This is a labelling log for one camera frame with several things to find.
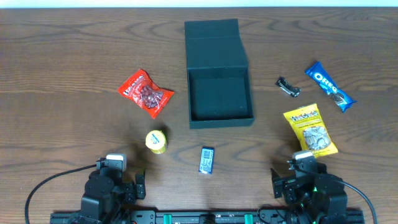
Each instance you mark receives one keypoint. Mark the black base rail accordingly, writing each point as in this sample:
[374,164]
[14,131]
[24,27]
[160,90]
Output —
[273,216]

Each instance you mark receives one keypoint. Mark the small blue barcode packet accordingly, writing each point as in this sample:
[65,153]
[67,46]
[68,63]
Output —
[206,160]

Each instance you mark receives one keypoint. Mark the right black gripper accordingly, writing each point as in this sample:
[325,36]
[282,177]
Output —
[283,185]

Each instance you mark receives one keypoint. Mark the blue Oreo cookie pack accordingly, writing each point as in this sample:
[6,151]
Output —
[317,73]

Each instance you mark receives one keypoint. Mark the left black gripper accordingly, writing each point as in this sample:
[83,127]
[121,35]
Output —
[134,189]

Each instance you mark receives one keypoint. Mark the red candy bag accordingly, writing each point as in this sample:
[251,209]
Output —
[140,89]

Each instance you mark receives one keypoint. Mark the small black wrapped snack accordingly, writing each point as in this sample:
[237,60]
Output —
[288,88]

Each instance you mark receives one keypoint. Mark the yellow candy bag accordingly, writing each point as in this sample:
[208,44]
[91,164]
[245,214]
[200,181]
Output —
[310,130]

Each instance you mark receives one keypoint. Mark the dark green open box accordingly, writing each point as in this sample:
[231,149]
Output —
[219,92]

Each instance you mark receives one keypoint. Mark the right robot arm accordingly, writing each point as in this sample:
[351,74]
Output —
[312,198]

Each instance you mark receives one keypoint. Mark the yellow candy tube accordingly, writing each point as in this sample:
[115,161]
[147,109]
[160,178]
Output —
[156,141]

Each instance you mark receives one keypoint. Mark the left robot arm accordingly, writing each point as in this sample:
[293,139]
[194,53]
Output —
[107,196]

